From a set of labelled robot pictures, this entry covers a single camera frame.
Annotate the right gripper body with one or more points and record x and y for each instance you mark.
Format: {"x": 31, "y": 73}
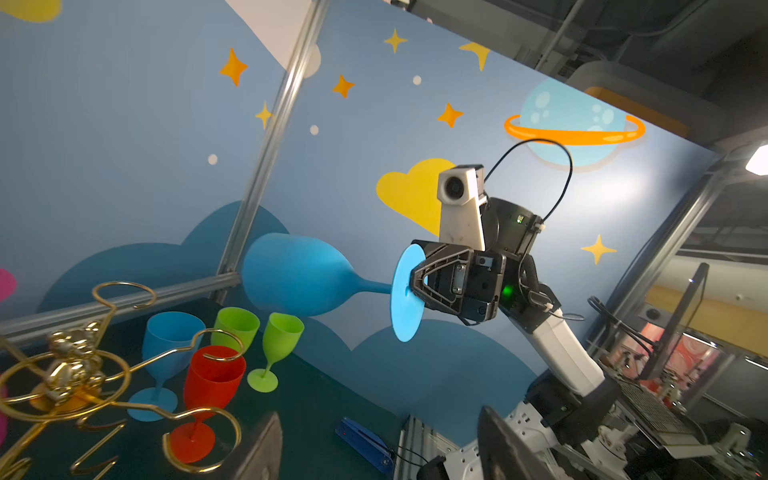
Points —
{"x": 484, "y": 283}

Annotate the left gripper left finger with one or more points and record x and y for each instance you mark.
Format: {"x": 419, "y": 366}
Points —
{"x": 259, "y": 455}

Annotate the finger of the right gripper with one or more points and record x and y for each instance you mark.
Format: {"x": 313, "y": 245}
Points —
{"x": 458, "y": 306}
{"x": 442, "y": 275}

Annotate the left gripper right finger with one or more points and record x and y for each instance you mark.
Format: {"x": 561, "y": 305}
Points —
{"x": 503, "y": 455}

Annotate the red wine glass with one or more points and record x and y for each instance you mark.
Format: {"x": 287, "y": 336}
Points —
{"x": 212, "y": 381}

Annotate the green wine glass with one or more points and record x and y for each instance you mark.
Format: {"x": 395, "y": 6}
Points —
{"x": 281, "y": 336}
{"x": 242, "y": 326}

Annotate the blue wine glass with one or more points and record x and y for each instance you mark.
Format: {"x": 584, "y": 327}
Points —
{"x": 305, "y": 276}
{"x": 166, "y": 331}

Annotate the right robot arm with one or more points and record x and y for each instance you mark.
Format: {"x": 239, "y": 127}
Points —
{"x": 574, "y": 396}

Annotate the blue tool at table edge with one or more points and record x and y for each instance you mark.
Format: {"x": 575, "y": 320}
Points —
{"x": 367, "y": 444}

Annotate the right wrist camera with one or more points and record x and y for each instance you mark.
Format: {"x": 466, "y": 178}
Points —
{"x": 461, "y": 193}

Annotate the right frame post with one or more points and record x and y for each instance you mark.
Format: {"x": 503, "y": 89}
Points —
{"x": 289, "y": 31}

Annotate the gold wire glass rack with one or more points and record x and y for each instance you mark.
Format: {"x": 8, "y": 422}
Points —
{"x": 78, "y": 379}

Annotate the rear frame bar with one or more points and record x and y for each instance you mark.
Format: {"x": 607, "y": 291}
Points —
{"x": 38, "y": 326}

